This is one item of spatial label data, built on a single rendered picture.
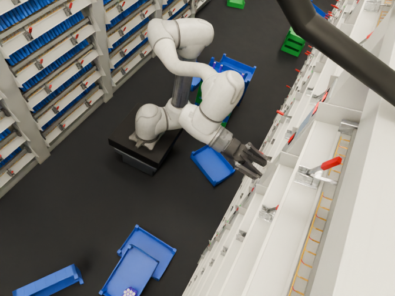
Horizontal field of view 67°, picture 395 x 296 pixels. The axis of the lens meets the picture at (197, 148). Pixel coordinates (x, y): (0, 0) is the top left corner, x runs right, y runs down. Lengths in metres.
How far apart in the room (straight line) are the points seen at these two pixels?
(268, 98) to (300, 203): 2.40
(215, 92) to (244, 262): 0.54
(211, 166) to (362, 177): 2.03
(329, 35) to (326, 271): 0.20
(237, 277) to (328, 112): 0.38
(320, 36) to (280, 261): 0.32
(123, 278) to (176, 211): 0.53
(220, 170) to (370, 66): 2.01
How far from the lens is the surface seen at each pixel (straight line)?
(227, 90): 0.96
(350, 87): 0.62
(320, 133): 0.65
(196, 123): 1.05
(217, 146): 1.08
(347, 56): 0.32
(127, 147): 1.98
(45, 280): 1.84
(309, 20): 0.31
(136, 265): 1.92
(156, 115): 1.80
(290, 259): 0.50
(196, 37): 1.48
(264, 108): 2.80
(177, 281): 1.99
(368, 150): 0.31
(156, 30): 1.44
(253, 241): 0.70
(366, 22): 1.06
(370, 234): 0.27
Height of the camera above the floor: 1.95
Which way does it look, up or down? 56 degrees down
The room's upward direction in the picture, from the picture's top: 18 degrees clockwise
